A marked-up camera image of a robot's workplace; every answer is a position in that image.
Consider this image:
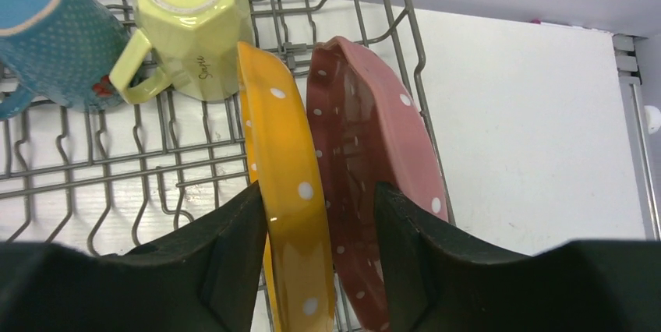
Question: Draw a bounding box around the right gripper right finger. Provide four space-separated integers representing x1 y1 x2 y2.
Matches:
374 182 532 331

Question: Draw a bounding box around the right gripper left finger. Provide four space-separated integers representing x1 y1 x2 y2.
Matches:
123 181 268 332

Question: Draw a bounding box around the grey wire dish rack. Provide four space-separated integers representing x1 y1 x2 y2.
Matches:
0 0 457 332

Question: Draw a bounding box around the yellow plate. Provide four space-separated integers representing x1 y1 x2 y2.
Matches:
238 41 335 331

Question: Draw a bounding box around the pink polka dot plate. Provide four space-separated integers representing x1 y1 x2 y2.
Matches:
306 36 448 331

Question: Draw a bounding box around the yellow green mug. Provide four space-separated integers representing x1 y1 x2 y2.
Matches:
109 0 254 104

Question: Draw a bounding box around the blue handled white mug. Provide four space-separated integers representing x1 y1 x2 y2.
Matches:
1 0 129 119

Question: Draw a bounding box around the aluminium side rail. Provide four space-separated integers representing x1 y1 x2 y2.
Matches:
612 34 660 241

